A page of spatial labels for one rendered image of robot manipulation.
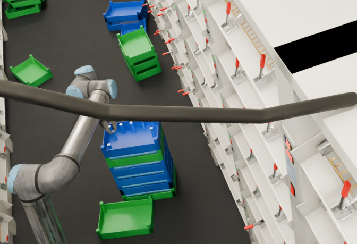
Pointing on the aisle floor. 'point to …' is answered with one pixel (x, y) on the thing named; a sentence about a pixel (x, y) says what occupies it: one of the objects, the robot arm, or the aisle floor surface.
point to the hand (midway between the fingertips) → (112, 131)
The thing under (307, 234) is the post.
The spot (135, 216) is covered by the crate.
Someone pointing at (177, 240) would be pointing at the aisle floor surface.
